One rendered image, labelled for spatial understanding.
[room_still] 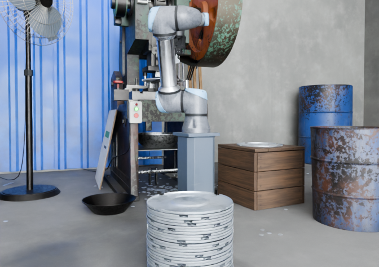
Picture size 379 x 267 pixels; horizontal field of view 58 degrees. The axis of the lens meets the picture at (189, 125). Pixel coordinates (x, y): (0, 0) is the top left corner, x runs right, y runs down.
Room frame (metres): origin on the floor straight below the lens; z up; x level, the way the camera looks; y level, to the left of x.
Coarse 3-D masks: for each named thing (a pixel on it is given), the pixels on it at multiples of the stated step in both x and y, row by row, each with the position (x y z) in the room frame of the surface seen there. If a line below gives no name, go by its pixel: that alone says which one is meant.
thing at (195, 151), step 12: (180, 132) 1.78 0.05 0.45; (216, 132) 1.78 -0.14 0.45; (180, 144) 1.77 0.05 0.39; (192, 144) 1.70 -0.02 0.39; (204, 144) 1.73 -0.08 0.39; (180, 156) 1.77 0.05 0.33; (192, 156) 1.70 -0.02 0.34; (204, 156) 1.73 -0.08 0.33; (180, 168) 1.78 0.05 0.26; (192, 168) 1.70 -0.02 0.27; (204, 168) 1.73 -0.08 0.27; (180, 180) 1.78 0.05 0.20; (192, 180) 1.70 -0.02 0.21; (204, 180) 1.73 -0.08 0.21
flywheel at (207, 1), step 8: (192, 0) 2.86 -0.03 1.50; (200, 0) 2.71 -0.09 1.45; (208, 0) 2.57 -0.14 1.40; (216, 0) 2.44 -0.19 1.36; (208, 8) 2.57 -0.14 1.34; (216, 8) 2.36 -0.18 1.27; (216, 16) 2.36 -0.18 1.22; (192, 32) 2.86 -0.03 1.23; (208, 32) 2.57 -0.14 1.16; (192, 40) 2.86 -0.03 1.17; (200, 40) 2.74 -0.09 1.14; (208, 40) 2.57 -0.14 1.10; (192, 48) 2.79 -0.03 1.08; (200, 48) 2.71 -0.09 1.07; (192, 56) 2.77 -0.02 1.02; (200, 56) 2.62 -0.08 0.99
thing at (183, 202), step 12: (180, 192) 1.29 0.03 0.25; (192, 192) 1.29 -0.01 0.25; (204, 192) 1.28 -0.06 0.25; (156, 204) 1.11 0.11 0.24; (168, 204) 1.11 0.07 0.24; (180, 204) 1.10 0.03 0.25; (192, 204) 1.09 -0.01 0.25; (204, 204) 1.11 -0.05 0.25; (216, 204) 1.11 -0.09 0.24; (228, 204) 1.11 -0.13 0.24
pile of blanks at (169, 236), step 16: (160, 224) 1.03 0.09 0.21; (176, 224) 1.01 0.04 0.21; (192, 224) 1.02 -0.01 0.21; (208, 224) 1.02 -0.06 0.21; (224, 224) 1.05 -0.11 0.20; (160, 240) 1.05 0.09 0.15; (176, 240) 1.01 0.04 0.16; (192, 240) 1.01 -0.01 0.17; (208, 240) 1.02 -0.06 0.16; (224, 240) 1.05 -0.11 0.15; (160, 256) 1.04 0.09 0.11; (176, 256) 1.01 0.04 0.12; (192, 256) 1.01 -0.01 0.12; (208, 256) 1.03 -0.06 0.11; (224, 256) 1.05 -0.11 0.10
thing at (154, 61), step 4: (152, 36) 2.41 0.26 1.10; (152, 40) 2.41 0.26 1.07; (152, 44) 2.41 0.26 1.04; (156, 44) 2.42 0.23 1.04; (152, 48) 2.40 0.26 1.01; (156, 48) 2.41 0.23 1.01; (152, 52) 2.40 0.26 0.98; (156, 52) 2.41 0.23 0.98; (148, 56) 2.47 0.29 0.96; (152, 56) 2.41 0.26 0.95; (156, 56) 2.39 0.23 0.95; (148, 60) 2.47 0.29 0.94; (152, 60) 2.41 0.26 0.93; (156, 60) 2.39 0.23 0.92; (148, 64) 2.47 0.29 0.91; (152, 64) 2.41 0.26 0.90; (156, 64) 2.39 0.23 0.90
